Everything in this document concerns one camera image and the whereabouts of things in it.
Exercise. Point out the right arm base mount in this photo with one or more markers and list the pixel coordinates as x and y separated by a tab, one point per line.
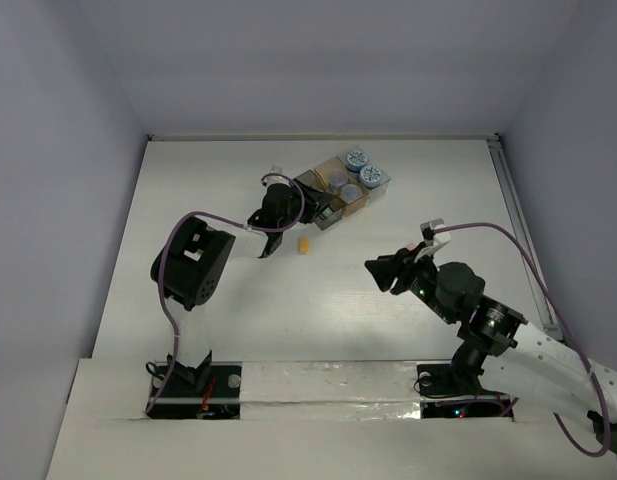
454	390

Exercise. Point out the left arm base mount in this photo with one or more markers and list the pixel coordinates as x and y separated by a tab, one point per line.
210	391

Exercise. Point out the silver foil tape strip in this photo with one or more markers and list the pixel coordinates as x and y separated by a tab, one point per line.
333	391

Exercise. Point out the orange marker cap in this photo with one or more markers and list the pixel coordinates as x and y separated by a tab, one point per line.
304	246

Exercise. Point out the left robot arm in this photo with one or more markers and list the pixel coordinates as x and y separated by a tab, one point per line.
188	268

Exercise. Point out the aluminium rail right edge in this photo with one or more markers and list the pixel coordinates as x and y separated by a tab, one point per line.
547	318

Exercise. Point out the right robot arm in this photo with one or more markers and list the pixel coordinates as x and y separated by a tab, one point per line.
500	350

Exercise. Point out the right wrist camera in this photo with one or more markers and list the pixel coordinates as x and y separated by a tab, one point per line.
434	239

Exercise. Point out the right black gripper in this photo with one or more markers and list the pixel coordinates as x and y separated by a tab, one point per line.
400	263

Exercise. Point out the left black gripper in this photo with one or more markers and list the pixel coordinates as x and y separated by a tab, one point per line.
267	223

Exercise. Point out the clear jar of pins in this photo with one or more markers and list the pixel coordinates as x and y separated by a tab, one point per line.
350	193
336	180

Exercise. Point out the dark grey plastic container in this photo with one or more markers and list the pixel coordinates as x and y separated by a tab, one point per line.
321	207

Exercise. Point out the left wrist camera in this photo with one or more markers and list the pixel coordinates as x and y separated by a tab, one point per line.
274	176

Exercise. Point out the clear plastic container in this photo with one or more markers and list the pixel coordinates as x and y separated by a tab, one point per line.
372	194

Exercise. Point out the amber plastic container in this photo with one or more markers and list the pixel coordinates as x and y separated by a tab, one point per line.
323	169

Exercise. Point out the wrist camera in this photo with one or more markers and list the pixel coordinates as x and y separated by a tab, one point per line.
274	176
434	239

